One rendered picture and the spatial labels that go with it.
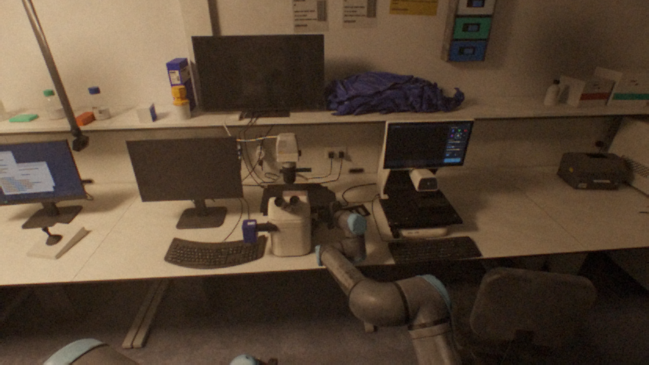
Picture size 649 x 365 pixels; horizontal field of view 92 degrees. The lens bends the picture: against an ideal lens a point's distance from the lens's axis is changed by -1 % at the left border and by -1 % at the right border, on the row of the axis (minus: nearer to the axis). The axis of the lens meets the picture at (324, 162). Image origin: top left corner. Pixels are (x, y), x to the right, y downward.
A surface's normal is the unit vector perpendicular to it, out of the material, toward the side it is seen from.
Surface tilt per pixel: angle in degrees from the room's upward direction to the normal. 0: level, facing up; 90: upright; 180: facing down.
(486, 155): 90
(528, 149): 90
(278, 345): 0
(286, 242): 91
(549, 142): 90
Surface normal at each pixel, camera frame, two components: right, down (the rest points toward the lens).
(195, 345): 0.00, -0.88
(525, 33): 0.07, 0.47
